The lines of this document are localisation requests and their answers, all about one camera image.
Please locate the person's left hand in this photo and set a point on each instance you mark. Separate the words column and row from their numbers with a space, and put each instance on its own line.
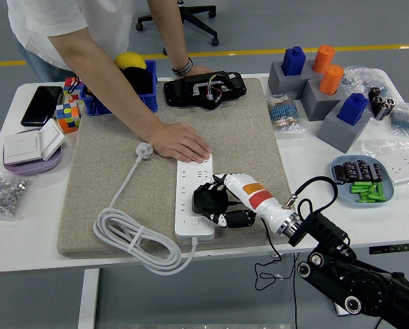
column 200, row 70

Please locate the person's right hand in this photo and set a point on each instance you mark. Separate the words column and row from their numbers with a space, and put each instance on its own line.
column 180, row 142

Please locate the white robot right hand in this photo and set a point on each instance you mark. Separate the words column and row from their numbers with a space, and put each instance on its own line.
column 255, row 197

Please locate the black plug adapter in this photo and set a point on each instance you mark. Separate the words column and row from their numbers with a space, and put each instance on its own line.
column 207, row 202

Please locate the white power strip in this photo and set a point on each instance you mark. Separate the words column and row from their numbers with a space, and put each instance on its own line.
column 187, row 226

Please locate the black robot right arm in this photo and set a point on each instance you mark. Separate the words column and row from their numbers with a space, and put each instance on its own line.
column 327, row 228

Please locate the person's left forearm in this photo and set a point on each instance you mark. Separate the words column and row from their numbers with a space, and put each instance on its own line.
column 170, row 34

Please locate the person's right forearm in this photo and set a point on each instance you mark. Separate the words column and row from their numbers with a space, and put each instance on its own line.
column 115, row 89

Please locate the black wristband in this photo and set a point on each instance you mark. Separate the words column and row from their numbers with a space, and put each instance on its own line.
column 183, row 66

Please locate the black open electronic device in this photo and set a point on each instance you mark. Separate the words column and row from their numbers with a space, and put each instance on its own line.
column 180, row 90

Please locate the black office chair base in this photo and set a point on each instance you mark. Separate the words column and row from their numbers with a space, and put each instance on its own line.
column 197, row 20

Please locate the blue plastic bin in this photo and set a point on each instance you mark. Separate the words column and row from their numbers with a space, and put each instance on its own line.
column 149, row 99

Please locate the grey-brown mat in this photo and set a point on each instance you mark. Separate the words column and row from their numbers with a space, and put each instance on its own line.
column 242, row 137

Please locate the yellow lemon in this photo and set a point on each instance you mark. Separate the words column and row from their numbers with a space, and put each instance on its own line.
column 129, row 60

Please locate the wide grey peg block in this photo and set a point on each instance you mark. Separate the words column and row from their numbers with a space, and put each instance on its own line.
column 279, row 85

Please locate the bag of striped resistors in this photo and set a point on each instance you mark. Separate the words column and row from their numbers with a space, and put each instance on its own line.
column 284, row 113

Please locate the light blue plate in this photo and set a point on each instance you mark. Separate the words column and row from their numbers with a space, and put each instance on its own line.
column 348, row 200

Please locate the blue peg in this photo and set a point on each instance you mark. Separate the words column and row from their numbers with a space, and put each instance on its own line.
column 293, row 61
column 353, row 109

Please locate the pile of green batteries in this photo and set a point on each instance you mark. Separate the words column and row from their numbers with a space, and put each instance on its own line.
column 365, row 192

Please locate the colourful puzzle cube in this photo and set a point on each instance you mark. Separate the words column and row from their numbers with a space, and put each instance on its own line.
column 68, row 116
column 68, row 85

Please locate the orange peg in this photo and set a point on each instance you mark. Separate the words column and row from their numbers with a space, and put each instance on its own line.
column 323, row 58
column 331, row 80

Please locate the clear plastic socket bag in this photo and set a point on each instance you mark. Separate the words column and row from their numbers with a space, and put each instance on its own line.
column 379, row 147

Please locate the white table leg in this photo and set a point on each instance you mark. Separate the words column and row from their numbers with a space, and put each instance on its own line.
column 88, row 298
column 341, row 310

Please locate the black smartphone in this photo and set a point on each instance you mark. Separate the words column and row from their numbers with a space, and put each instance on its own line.
column 41, row 104

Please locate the purple plate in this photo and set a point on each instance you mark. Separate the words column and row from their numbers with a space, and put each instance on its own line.
column 33, row 168

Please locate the black table control panel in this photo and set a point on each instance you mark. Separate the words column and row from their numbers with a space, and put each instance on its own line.
column 396, row 248

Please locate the black capacitor bundle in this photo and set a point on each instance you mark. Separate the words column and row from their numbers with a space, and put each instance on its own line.
column 382, row 104

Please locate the clear plastic parts bag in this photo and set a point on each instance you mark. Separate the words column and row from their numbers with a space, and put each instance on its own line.
column 361, row 77

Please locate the bag of blue resistors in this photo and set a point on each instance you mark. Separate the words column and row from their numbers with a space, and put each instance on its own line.
column 406, row 121

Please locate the bag of metal nuts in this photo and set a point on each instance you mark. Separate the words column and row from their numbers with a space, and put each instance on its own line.
column 3, row 195

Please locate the small white wall switch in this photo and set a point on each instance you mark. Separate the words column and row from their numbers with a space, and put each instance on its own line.
column 51, row 138

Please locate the white wall socket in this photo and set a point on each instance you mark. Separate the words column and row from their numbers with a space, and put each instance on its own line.
column 403, row 168

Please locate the large white wall switch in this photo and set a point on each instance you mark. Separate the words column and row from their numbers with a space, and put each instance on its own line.
column 21, row 147

